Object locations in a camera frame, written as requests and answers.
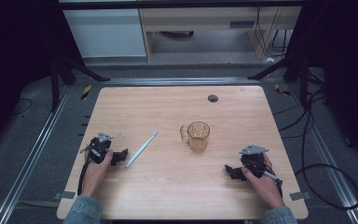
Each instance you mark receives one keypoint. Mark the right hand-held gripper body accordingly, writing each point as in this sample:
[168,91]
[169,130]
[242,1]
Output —
[252,161]

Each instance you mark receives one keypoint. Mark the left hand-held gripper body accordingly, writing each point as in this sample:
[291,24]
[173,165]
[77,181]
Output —
[98,149]

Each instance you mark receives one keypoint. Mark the light blue toothbrush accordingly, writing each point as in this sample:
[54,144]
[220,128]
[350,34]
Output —
[141,148]

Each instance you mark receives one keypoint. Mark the amber glass mug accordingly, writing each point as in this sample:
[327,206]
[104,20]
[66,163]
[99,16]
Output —
[198,137]

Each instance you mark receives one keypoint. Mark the person's left hand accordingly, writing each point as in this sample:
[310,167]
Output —
[93,177]

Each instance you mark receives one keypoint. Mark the person's right hand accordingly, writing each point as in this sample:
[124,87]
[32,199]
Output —
[265,189]

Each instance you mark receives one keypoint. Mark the yellow black tape strip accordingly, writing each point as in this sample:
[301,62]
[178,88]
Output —
[86,92]
[281,90]

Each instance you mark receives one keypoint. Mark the grey round table grommet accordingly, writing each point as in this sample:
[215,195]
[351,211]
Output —
[213,98]

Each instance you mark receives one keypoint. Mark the black metal stand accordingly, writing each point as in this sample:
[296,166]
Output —
[56,81]
[303,77]

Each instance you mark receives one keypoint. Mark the white cabinet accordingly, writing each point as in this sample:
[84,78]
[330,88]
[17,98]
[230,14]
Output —
[105,34]

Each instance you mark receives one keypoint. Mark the grey table edge bracket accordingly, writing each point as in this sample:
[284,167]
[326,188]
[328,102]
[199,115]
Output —
[300,196]
[64,195]

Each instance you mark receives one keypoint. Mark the long metal floor rail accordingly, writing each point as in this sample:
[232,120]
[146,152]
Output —
[332,174]
[31,158]

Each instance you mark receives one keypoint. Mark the metal cross rail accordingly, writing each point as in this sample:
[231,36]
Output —
[180,81]

